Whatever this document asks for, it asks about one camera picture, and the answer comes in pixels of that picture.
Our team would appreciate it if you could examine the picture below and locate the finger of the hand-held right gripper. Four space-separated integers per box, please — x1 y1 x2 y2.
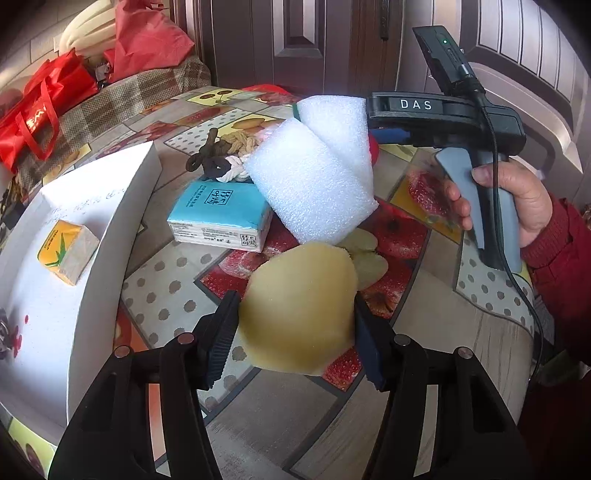
369 128 411 143

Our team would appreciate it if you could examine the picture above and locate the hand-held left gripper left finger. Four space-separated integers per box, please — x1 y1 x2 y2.
48 290 243 480

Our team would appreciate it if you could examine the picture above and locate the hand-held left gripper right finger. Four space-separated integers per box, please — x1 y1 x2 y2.
353 295 548 480

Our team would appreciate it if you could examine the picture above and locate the pale yellow round sponge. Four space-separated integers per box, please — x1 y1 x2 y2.
238 244 360 376

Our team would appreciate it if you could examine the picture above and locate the white foam sheet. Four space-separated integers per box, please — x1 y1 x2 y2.
245 95 380 244

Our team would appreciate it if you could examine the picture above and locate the white cardboard box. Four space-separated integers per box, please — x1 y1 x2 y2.
0 141 162 430

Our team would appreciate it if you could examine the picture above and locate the person's right forearm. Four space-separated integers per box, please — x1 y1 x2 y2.
521 198 591 365

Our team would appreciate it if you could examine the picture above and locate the person's right hand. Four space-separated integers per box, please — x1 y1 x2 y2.
443 164 555 250

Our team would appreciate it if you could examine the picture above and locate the fruit print tablecloth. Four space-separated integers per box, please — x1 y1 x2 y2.
0 85 548 480

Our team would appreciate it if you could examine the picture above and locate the dark brown wooden door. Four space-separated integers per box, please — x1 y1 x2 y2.
171 0 416 100

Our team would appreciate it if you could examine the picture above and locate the blue tissue pack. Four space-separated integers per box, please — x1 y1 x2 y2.
166 180 274 253

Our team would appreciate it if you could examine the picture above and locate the yellow tissue pack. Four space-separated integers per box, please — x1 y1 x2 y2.
37 219 101 288

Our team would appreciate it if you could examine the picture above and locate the plaid cloth cover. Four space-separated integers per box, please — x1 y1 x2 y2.
14 58 212 195

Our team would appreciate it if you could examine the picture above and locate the red cloth bag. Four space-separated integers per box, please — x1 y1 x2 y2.
102 0 195 86

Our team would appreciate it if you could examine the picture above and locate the red shopping bag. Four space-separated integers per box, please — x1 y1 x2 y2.
0 48 100 175

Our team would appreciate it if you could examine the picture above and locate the stack of white foam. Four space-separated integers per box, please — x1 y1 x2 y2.
59 7 122 58

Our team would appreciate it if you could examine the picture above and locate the braided rope toy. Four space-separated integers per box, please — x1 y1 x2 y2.
185 128 271 182

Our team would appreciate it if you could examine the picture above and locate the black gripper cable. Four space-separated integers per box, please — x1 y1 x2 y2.
462 69 546 384

